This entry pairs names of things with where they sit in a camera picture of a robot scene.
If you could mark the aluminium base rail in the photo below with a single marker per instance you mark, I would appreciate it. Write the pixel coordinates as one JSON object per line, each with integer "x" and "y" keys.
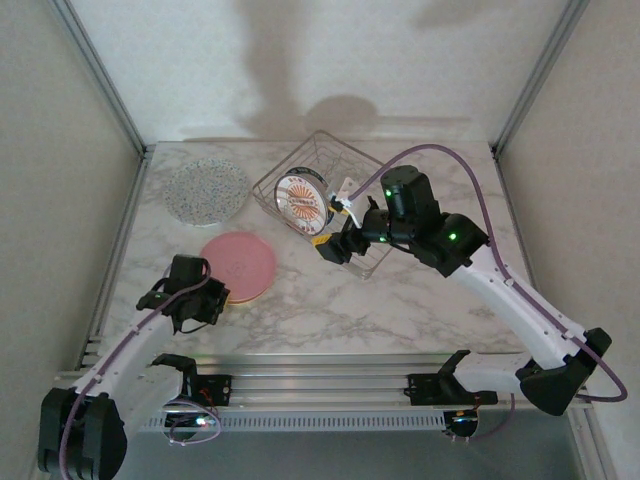
{"x": 320, "y": 382}

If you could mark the aluminium right frame post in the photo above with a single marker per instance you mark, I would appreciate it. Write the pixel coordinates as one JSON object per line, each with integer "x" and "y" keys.
{"x": 540, "y": 70}

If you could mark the aluminium left frame post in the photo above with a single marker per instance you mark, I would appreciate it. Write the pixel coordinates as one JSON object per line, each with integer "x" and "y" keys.
{"x": 100, "y": 70}

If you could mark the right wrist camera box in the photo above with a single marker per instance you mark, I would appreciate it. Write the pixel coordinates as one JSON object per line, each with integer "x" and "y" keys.
{"x": 345, "y": 192}

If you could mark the orange plate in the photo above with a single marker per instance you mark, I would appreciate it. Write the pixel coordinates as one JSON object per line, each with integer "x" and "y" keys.
{"x": 245, "y": 302}

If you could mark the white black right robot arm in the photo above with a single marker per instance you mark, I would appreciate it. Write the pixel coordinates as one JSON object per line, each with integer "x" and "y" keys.
{"x": 510, "y": 300}

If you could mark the right controller board with LED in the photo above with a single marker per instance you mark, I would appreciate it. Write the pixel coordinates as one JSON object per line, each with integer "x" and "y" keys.
{"x": 462, "y": 420}

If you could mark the aluminium left table side rail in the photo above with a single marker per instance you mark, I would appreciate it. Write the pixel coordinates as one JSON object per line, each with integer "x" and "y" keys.
{"x": 125, "y": 235}

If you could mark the aluminium table side rail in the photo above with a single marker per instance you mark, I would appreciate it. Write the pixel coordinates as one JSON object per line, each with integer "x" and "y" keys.
{"x": 512, "y": 200}
{"x": 125, "y": 235}

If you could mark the aluminium frame post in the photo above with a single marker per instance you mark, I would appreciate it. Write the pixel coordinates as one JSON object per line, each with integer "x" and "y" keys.
{"x": 100, "y": 70}
{"x": 540, "y": 70}

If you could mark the controller board with led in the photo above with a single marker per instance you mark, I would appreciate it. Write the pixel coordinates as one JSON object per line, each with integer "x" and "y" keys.
{"x": 195, "y": 422}
{"x": 462, "y": 420}

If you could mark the left controller board with LED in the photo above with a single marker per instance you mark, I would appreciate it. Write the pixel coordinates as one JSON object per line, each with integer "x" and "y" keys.
{"x": 195, "y": 422}

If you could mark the pink plate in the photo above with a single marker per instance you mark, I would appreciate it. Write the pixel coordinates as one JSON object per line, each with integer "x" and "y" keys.
{"x": 240, "y": 265}

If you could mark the sunburst print plate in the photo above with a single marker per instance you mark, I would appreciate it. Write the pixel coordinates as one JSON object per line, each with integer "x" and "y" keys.
{"x": 300, "y": 200}

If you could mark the aluminium right table side rail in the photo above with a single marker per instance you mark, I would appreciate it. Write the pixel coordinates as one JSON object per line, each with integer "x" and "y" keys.
{"x": 512, "y": 200}

